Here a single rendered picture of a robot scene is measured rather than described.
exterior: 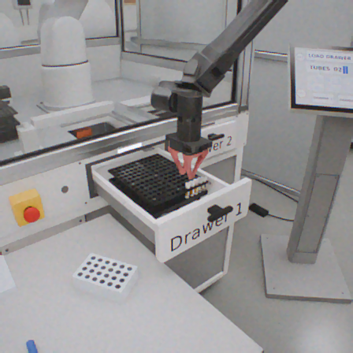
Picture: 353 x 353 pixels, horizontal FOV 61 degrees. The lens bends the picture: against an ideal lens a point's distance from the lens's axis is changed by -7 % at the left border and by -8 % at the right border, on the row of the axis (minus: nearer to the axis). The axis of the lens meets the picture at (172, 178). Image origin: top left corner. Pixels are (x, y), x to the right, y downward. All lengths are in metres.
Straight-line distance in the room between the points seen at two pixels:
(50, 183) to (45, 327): 0.36
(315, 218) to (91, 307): 1.32
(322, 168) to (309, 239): 0.43
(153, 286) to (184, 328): 0.13
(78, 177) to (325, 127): 1.09
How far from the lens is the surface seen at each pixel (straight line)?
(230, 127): 1.20
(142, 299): 0.72
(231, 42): 0.73
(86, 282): 0.72
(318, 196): 1.69
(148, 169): 0.90
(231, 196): 0.77
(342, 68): 1.50
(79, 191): 0.92
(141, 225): 0.75
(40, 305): 0.76
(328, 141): 1.56
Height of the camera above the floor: 1.31
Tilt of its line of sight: 29 degrees down
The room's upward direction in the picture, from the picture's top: straight up
